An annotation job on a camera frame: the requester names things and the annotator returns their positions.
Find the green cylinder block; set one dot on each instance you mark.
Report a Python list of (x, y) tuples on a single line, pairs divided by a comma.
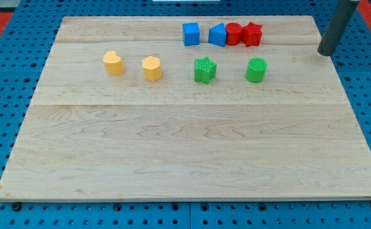
[(256, 69)]

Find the green star block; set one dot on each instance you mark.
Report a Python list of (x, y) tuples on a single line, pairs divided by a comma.
[(204, 70)]

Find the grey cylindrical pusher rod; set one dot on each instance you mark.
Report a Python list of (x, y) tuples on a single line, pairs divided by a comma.
[(337, 26)]

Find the red cylinder block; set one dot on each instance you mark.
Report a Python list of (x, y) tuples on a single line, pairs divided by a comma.
[(233, 33)]

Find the red star block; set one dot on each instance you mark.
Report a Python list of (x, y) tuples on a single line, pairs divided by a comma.
[(251, 34)]

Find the blue triangle block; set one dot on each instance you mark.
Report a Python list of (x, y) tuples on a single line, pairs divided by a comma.
[(217, 35)]

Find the yellow hexagon block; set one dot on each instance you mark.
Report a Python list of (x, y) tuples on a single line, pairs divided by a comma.
[(152, 68)]

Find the wooden board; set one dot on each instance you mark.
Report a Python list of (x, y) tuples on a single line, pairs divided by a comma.
[(88, 136)]

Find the yellow heart block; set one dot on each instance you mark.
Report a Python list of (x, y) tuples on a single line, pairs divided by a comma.
[(113, 63)]

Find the blue cube block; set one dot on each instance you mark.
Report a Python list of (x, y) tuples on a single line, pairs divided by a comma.
[(191, 34)]

